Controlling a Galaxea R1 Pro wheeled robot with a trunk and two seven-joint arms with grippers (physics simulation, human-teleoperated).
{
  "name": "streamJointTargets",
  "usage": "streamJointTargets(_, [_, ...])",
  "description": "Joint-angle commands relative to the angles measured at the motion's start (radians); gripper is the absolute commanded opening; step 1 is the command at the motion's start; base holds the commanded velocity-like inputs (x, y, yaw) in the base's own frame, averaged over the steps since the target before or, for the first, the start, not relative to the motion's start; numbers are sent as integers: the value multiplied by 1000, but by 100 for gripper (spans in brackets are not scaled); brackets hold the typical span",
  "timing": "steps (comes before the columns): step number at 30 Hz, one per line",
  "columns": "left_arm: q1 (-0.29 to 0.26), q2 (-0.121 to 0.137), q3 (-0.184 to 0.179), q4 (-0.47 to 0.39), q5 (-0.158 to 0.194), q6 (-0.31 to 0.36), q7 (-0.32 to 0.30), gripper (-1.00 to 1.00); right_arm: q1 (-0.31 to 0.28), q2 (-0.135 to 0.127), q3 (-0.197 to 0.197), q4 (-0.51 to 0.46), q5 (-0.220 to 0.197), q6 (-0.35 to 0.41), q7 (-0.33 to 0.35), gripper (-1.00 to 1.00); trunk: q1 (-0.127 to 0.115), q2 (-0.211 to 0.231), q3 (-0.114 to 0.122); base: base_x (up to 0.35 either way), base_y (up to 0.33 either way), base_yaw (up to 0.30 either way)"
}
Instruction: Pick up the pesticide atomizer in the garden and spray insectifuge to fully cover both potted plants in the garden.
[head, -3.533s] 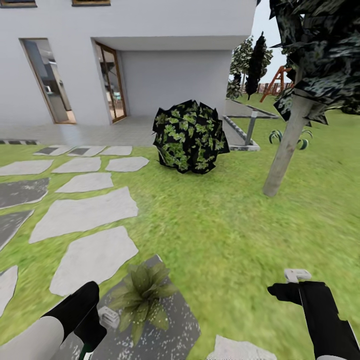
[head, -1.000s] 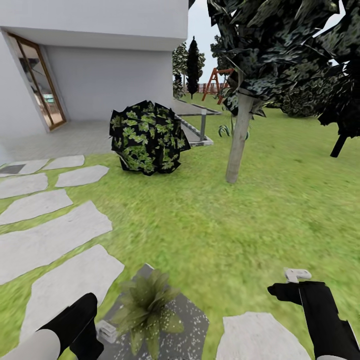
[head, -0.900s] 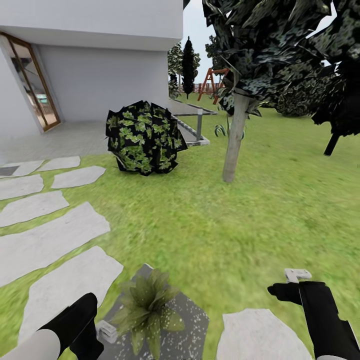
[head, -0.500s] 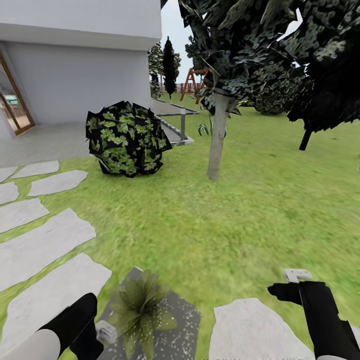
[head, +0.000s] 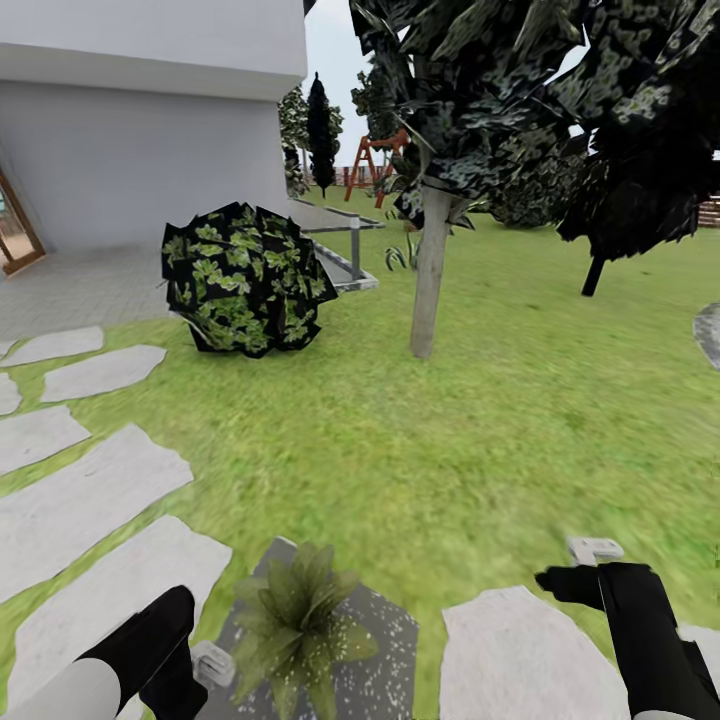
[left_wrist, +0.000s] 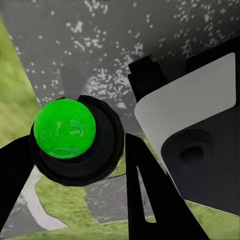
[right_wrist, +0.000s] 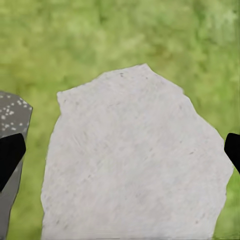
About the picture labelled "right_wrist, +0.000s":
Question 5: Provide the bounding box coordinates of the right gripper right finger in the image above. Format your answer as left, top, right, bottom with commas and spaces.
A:
224, 132, 240, 173

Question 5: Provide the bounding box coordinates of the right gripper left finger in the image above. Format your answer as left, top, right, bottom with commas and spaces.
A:
0, 133, 26, 193

